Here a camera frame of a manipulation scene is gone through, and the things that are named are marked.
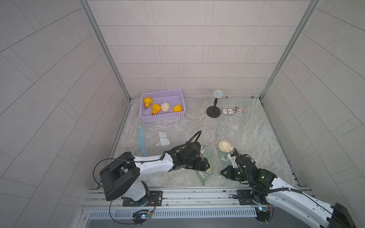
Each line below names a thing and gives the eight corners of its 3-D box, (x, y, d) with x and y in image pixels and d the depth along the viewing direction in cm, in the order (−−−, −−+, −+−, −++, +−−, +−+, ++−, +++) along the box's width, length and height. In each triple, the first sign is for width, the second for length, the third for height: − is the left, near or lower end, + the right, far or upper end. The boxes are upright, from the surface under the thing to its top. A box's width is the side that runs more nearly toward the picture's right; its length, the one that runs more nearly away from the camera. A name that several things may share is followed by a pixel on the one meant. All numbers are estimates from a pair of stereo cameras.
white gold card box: (222, 115, 108) (222, 113, 106) (221, 109, 112) (221, 108, 110) (234, 115, 108) (234, 113, 106) (232, 109, 112) (233, 108, 110)
